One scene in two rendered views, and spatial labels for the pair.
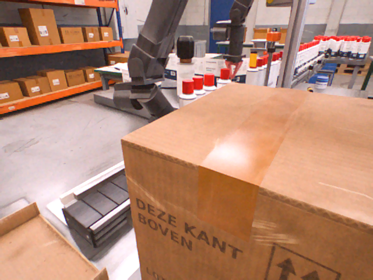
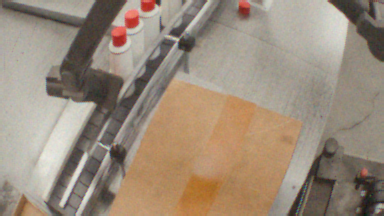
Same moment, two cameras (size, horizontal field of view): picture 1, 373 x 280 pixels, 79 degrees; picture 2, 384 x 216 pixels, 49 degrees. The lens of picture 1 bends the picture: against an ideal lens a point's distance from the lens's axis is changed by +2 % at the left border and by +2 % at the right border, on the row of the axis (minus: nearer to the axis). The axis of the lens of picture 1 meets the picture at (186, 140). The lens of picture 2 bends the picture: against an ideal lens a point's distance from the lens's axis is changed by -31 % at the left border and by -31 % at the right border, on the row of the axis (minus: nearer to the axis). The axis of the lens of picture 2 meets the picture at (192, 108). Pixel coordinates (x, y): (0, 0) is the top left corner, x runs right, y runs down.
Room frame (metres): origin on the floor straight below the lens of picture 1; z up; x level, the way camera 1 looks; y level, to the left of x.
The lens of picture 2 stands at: (-0.13, -0.01, 1.89)
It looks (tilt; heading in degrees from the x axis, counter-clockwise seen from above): 56 degrees down; 349
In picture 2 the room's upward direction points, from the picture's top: straight up
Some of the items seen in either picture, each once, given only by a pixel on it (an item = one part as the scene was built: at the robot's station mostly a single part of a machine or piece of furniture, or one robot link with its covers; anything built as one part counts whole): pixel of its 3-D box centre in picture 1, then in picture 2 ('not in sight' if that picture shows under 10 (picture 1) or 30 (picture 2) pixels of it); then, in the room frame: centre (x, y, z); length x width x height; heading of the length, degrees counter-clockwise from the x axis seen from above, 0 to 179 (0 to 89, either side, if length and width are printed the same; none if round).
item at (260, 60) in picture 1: (256, 81); not in sight; (1.08, -0.34, 0.98); 0.05 x 0.05 x 0.20
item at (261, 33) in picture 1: (261, 35); not in sight; (6.42, -1.96, 0.96); 0.43 x 0.42 x 0.37; 59
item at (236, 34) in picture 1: (235, 34); not in sight; (1.01, -0.20, 1.19); 0.07 x 0.06 x 0.07; 62
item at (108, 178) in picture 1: (222, 111); (170, 25); (0.73, -0.12, 0.96); 1.07 x 0.01 x 0.01; 144
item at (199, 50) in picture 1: (185, 49); not in sight; (3.30, 0.02, 0.91); 0.60 x 0.40 x 0.22; 156
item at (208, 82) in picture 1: (207, 105); (148, 25); (0.72, -0.07, 0.98); 0.05 x 0.05 x 0.20
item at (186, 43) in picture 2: not in sight; (177, 52); (0.68, -0.13, 0.91); 0.07 x 0.03 x 0.16; 54
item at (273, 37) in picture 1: (260, 72); not in sight; (0.97, -0.31, 1.05); 0.10 x 0.04 x 0.33; 54
